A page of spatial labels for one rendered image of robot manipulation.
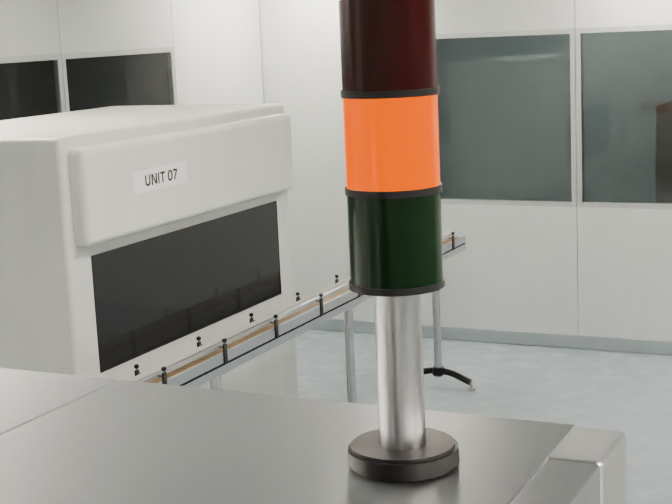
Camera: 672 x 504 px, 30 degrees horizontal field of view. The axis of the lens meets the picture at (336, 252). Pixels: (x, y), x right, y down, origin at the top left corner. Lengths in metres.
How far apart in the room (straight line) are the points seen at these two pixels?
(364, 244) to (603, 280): 8.35
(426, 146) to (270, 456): 0.20
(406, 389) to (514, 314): 8.55
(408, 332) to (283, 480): 0.10
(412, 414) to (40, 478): 0.21
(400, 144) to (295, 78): 9.01
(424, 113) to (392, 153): 0.03
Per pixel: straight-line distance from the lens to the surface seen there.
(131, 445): 0.75
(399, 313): 0.65
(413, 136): 0.63
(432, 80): 0.64
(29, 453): 0.75
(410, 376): 0.66
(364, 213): 0.64
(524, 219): 9.05
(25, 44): 7.48
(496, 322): 9.27
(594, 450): 0.71
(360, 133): 0.63
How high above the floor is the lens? 2.33
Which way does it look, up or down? 10 degrees down
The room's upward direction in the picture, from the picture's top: 3 degrees counter-clockwise
